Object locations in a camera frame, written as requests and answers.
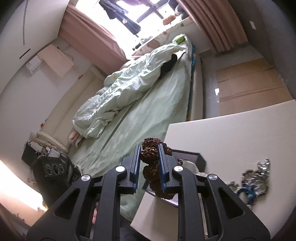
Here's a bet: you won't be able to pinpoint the black open jewelry box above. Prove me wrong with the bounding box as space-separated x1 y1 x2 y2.
142 150 207 207

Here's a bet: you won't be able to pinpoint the white shell pendant piece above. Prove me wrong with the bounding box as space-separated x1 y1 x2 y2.
182 160 200 175

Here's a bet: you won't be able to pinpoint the pink striped pillow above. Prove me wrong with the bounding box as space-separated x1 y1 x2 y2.
68 130 84 149

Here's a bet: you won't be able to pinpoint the white padded table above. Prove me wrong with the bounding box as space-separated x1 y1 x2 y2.
130 99 296 239

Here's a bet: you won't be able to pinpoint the black bag beside bed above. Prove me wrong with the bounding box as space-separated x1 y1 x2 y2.
22 141 82 207

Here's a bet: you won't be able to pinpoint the bed with green sheet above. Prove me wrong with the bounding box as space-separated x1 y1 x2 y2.
67 39 204 220

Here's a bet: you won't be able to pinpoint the pale green crumpled duvet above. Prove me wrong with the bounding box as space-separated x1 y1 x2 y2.
72 36 192 138

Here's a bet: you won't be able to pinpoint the cream padded headboard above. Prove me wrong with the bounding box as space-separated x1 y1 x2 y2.
29 66 105 153

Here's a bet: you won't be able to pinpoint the black item on bed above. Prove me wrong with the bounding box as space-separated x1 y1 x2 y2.
161 54 178 75

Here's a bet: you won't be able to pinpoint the pink left curtain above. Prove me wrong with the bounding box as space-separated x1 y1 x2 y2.
58 4 127 75

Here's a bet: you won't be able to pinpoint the pink curtain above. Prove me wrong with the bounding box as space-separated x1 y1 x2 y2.
178 0 248 53
58 4 127 75

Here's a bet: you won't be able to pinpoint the beige hanging towel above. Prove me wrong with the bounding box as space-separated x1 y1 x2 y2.
37 44 75 77

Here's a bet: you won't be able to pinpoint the flattened cardboard on floor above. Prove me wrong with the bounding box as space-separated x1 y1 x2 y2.
216 58 293 116

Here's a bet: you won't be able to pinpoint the cartoon print window seat cushion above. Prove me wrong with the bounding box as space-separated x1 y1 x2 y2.
131 17 194 58

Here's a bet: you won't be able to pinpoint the green packet on bed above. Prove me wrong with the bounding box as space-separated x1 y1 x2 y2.
173 34 186 45

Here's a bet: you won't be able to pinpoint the dark clothes hanging at window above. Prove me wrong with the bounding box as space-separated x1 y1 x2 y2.
99 0 141 35

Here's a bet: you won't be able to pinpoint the pink right curtain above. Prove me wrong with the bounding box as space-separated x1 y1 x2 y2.
178 0 248 53

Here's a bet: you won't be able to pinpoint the dark plush on windowsill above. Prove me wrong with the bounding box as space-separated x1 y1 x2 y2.
168 0 189 20

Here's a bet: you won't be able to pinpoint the white wall air conditioner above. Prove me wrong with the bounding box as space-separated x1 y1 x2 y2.
25 55 44 76

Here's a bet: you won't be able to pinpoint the white wall socket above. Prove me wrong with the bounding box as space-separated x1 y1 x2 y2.
249 21 256 30

